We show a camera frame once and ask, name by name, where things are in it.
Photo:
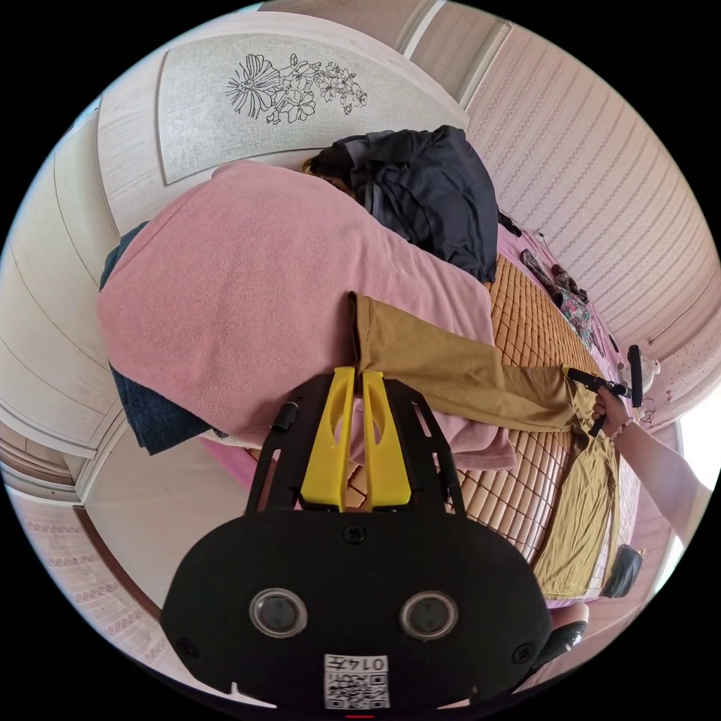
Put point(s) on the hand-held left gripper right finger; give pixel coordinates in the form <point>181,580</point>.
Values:
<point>387,456</point>

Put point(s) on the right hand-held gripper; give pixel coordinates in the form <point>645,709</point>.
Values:
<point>591,380</point>

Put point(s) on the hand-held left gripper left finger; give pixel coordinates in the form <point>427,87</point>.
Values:
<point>329,450</point>

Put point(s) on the brown long sleeve shirt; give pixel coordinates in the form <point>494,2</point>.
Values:
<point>450,366</point>

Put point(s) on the person's right forearm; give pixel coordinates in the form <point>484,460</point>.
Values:
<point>664,479</point>

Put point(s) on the person's right hand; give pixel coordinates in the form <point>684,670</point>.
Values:
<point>609,414</point>

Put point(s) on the floral patterned cloth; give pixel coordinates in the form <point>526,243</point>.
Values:
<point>574,312</point>

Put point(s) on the white fan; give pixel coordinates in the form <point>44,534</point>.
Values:
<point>644,378</point>

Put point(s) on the pink folded blanket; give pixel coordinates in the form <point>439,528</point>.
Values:
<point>270,293</point>

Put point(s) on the dark blue folded blanket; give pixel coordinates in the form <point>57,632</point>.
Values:
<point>152,419</point>

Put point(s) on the black bag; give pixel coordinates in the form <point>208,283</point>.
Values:
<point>622,570</point>

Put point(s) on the pile of clothes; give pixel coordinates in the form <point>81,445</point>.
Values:
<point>434,191</point>

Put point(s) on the white headboard with floral panel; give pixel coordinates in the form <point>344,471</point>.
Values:
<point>186,112</point>

